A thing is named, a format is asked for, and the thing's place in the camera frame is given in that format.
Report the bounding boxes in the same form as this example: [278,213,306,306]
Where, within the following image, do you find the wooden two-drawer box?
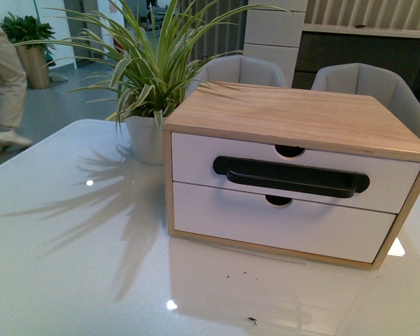
[163,83,420,270]

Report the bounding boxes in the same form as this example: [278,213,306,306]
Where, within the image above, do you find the white lower drawer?
[173,183,395,263]

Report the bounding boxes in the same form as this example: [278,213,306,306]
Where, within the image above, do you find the white drawer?
[171,133,420,214]
[173,183,395,263]

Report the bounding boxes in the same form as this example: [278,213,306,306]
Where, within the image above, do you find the white upper drawer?
[171,133,420,214]

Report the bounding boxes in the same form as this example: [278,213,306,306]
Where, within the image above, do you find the white plant pot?
[125,116,164,165]

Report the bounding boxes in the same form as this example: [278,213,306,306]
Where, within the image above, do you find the grey left chair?
[185,55,291,97]

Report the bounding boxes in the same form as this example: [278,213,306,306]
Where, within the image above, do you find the grey chair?
[185,55,291,97]
[311,63,420,137]

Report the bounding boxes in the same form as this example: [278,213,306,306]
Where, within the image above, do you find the green spider plant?
[6,0,295,134]

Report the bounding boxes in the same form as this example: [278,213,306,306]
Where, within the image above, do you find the white stacked cabinet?
[244,0,308,84]

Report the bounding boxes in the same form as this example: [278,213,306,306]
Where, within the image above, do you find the grey right chair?
[311,63,420,137]

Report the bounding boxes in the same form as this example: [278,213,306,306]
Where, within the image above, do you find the gold floor planter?
[16,45,50,89]

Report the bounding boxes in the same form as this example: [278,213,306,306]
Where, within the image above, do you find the walking person beige clothes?
[0,28,32,152]

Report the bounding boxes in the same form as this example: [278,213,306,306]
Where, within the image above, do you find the background potted plant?
[0,13,54,51]

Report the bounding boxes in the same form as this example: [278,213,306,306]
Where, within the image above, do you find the black drawer handle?
[213,156,370,199]

